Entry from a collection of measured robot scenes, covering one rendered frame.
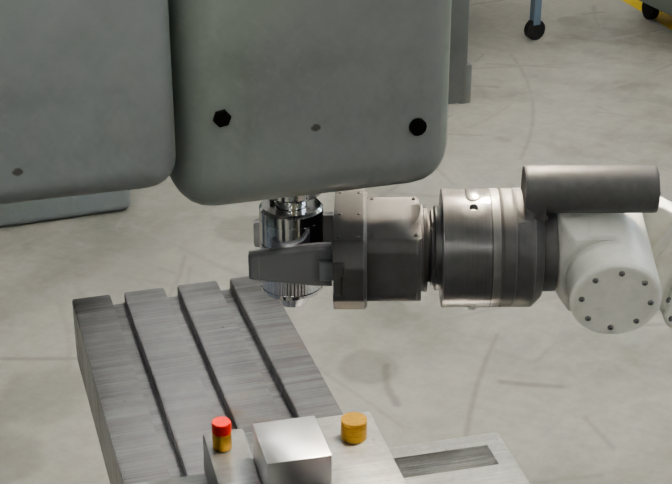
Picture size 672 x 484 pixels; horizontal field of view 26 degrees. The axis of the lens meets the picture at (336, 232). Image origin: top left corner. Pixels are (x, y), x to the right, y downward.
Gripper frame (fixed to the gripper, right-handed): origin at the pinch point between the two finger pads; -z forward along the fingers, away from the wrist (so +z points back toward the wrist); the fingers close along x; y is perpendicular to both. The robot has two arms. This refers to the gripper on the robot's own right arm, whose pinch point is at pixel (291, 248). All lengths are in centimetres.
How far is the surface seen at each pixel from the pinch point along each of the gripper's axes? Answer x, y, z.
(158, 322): -46, 31, -18
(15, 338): -204, 122, -79
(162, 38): 14.2, -20.7, -6.5
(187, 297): -52, 31, -15
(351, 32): 9.1, -19.4, 4.7
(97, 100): 15.9, -17.5, -10.3
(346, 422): -5.5, 18.7, 3.8
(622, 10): -477, 124, 108
